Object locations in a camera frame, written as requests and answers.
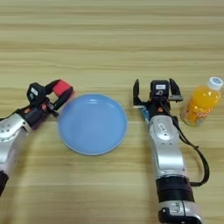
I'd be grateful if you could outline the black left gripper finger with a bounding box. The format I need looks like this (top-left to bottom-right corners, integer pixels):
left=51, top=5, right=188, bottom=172
left=53, top=87, right=74, bottom=111
left=43, top=79, right=64, bottom=96

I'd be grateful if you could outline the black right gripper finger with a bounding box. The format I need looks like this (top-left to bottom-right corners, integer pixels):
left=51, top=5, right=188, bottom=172
left=168, top=77, right=185, bottom=103
left=132, top=78, right=151, bottom=109

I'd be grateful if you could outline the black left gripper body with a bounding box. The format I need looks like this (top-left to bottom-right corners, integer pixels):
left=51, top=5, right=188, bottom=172
left=16, top=97, right=60, bottom=130

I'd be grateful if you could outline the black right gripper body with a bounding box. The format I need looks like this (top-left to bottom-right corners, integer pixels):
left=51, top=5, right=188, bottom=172
left=143, top=97, right=177, bottom=121

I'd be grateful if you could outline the red cube block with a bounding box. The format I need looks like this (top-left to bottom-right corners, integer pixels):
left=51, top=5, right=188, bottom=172
left=52, top=79, right=74, bottom=99

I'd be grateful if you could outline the orange juice bottle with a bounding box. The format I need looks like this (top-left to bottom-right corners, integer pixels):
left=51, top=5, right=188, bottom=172
left=179, top=76, right=224, bottom=128

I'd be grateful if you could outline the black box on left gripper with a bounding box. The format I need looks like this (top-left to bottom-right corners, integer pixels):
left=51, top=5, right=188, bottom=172
left=26, top=82, right=48, bottom=107

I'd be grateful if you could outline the blue round plate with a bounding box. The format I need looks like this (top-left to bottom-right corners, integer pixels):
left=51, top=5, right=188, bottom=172
left=57, top=93, right=129, bottom=156

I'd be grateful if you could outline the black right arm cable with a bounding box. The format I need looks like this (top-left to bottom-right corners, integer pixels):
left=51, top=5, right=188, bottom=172
left=166, top=101, right=211, bottom=188

